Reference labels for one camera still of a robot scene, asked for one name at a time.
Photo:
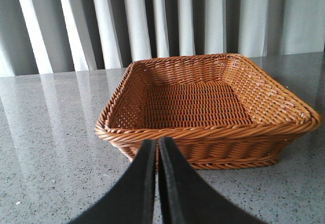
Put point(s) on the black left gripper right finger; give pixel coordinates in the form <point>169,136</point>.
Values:
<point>186,198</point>

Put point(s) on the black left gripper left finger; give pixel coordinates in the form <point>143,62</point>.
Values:
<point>131,199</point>

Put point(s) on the brown wicker basket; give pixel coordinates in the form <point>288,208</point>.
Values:
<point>222,111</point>

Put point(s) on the grey pleated curtain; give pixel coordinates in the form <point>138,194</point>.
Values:
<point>50,36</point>

